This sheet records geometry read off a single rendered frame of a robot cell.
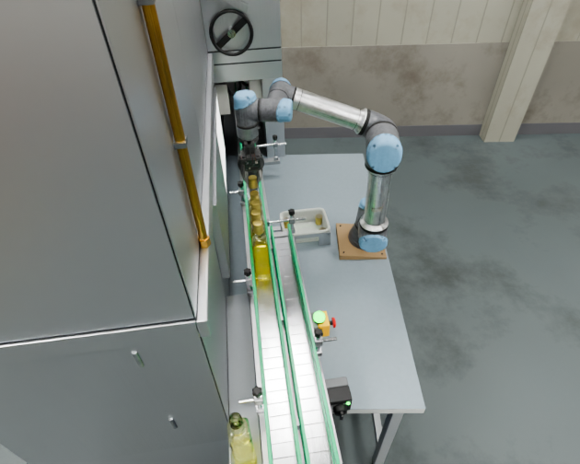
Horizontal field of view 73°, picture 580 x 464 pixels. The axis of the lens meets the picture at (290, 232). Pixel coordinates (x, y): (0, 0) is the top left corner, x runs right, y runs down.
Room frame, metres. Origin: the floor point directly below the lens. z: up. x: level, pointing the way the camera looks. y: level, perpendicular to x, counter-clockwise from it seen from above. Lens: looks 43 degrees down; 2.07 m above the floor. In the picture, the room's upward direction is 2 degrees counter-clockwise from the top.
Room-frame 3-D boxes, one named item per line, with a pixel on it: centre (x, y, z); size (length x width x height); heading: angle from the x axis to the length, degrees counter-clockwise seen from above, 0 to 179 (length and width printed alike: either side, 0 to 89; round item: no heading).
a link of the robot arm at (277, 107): (1.26, 0.03, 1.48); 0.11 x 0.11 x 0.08; 83
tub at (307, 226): (1.41, -0.07, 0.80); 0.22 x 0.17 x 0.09; 97
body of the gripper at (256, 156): (1.24, 0.14, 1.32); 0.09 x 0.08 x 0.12; 8
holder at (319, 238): (1.41, -0.04, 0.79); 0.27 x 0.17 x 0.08; 97
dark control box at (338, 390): (0.59, -0.14, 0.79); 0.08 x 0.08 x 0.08; 7
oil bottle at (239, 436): (0.38, 0.14, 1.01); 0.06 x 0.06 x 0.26; 14
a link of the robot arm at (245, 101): (1.25, 0.13, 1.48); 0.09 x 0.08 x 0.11; 83
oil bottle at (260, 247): (1.04, 0.11, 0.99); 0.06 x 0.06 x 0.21; 6
